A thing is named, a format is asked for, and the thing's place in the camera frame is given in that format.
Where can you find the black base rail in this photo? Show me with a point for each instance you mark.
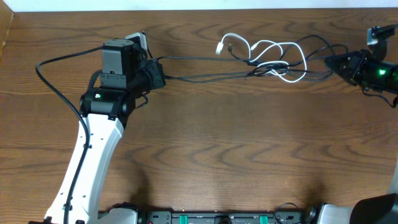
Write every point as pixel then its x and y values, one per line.
pixel 168 217

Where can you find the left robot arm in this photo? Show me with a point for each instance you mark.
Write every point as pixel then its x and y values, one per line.
pixel 128 72

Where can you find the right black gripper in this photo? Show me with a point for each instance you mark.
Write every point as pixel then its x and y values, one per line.
pixel 356 66

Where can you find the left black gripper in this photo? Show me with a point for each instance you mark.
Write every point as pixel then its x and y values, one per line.
pixel 157 73

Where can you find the cardboard box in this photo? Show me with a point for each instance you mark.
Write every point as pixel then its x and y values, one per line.
pixel 6 18

